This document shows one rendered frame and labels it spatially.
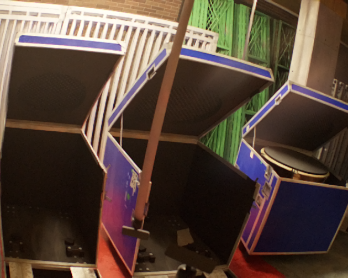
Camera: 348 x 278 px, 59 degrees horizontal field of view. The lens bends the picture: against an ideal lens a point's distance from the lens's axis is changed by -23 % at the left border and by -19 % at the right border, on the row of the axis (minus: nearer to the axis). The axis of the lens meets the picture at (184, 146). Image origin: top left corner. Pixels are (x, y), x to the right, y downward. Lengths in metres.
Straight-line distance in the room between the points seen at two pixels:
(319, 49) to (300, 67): 0.41
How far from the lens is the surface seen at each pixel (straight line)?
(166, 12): 5.45
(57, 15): 3.79
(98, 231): 2.48
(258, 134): 4.09
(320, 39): 4.59
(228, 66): 2.46
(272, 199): 3.13
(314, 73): 4.53
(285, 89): 3.25
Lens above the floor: 1.79
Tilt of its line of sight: 15 degrees down
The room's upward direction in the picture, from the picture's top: 14 degrees clockwise
